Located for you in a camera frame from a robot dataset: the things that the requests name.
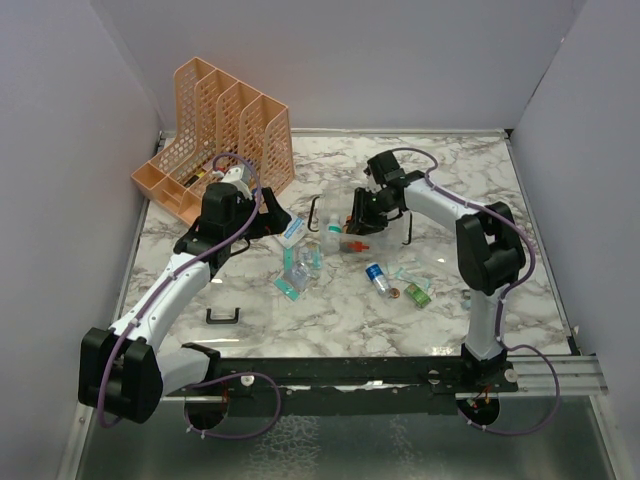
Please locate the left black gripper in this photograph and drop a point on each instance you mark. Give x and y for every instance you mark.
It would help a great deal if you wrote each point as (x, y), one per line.
(278, 217)

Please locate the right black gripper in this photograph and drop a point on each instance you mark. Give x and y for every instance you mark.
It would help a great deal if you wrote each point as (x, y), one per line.
(362, 222)

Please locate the blue white medicine carton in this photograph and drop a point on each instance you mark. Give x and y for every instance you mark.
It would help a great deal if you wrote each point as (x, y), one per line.
(295, 231)

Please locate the brown bottle orange cap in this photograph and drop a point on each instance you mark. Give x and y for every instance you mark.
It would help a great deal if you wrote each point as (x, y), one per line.
(350, 226)

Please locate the clear plastic medicine box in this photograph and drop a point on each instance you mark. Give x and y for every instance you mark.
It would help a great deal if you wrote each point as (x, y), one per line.
(339, 199)

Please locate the white bottle green cap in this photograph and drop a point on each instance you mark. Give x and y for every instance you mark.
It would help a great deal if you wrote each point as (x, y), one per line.
(332, 234)

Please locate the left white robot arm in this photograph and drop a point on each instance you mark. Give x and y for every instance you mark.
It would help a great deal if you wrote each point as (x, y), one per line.
(120, 374)

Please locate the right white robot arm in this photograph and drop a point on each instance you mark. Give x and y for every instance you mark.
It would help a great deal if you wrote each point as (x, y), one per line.
(489, 246)

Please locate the green small medicine box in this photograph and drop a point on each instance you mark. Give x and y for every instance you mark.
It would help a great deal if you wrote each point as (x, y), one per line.
(417, 295)

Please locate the clear teal blister packs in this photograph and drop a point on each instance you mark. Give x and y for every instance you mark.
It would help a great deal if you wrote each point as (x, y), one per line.
(302, 265)

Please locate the blue labelled small bottle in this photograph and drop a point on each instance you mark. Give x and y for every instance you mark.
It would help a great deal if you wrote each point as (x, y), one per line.
(378, 279)

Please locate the clear teal sachet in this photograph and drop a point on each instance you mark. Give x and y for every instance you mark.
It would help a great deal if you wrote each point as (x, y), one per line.
(409, 272)

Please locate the peach plastic file organizer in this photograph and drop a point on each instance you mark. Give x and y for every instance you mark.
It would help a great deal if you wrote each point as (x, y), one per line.
(216, 113)

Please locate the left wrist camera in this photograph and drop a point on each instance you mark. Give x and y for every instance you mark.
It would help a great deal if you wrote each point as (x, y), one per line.
(239, 176)

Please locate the black box lid handle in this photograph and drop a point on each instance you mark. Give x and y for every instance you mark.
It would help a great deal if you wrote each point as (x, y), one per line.
(222, 318)

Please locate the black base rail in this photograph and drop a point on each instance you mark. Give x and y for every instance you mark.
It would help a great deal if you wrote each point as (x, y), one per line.
(342, 386)

